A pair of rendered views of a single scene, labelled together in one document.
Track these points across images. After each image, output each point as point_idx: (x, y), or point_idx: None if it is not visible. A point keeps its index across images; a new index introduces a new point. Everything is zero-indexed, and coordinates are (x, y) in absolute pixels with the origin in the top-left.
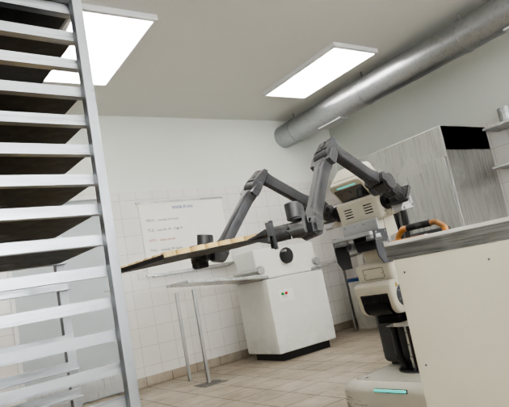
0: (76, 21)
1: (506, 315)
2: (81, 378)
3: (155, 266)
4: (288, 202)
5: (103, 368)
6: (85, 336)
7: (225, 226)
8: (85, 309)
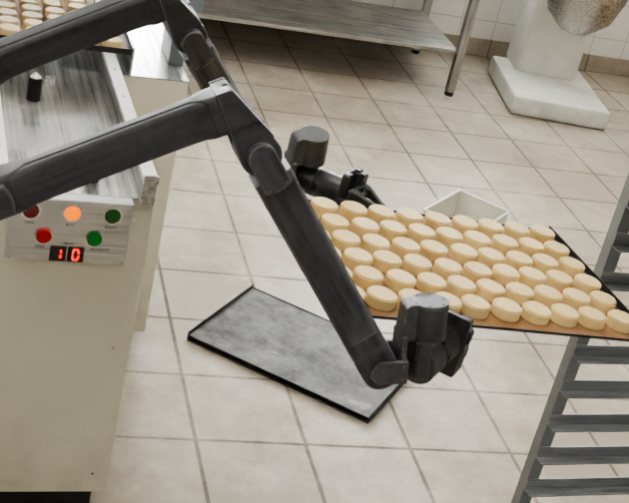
0: None
1: None
2: None
3: (560, 334)
4: (324, 130)
5: (606, 347)
6: None
7: (351, 281)
8: None
